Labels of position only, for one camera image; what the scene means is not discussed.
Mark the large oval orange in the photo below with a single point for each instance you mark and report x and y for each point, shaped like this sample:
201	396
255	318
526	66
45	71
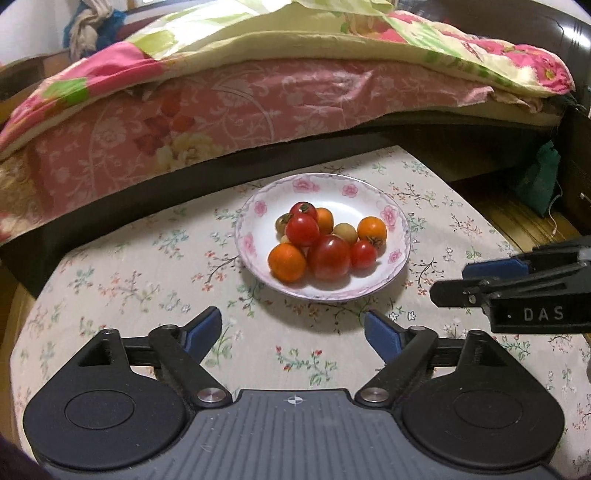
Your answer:
287	262

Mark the small orange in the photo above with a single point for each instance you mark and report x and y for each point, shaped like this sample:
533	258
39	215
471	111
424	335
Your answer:
371	229
326	220

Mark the large red tomato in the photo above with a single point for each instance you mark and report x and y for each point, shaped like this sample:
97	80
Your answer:
328	257

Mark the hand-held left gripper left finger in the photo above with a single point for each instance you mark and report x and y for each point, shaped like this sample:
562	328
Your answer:
203	330

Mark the red cherry tomato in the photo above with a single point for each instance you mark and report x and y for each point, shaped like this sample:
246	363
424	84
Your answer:
363	254
303	211
302	229

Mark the white plate with pink flowers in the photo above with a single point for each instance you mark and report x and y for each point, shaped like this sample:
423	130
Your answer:
344	203

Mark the green cloth bag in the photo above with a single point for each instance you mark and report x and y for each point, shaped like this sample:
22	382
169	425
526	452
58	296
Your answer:
538	175

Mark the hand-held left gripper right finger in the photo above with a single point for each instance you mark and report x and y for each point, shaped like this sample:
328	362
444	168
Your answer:
383	332

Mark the floral beige tablecloth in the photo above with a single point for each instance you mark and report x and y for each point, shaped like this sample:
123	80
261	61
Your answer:
138	286

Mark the beige and blue clothes pile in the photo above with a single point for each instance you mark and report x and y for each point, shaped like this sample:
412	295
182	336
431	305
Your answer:
87	27

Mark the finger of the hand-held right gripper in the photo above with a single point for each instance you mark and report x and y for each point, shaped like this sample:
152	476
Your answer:
494	268
455	293

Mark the pink and green quilt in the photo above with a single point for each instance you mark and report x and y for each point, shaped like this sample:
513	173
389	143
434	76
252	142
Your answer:
207	27

